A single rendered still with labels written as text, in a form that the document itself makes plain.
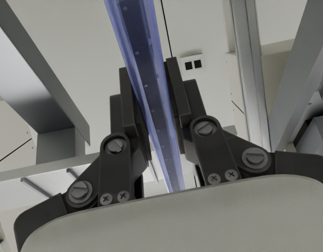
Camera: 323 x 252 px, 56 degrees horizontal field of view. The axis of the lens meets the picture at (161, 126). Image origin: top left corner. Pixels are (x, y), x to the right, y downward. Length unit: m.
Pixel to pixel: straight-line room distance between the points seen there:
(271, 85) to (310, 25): 0.39
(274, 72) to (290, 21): 1.42
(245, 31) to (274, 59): 0.17
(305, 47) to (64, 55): 1.89
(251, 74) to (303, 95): 0.19
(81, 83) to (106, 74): 0.18
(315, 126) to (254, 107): 0.15
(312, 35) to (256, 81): 0.25
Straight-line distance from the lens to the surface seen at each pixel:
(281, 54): 0.80
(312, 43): 0.42
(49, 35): 2.23
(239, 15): 0.64
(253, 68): 0.65
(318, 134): 0.56
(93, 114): 2.20
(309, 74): 0.44
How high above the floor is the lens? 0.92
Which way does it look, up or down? 15 degrees up
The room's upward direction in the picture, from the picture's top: 168 degrees clockwise
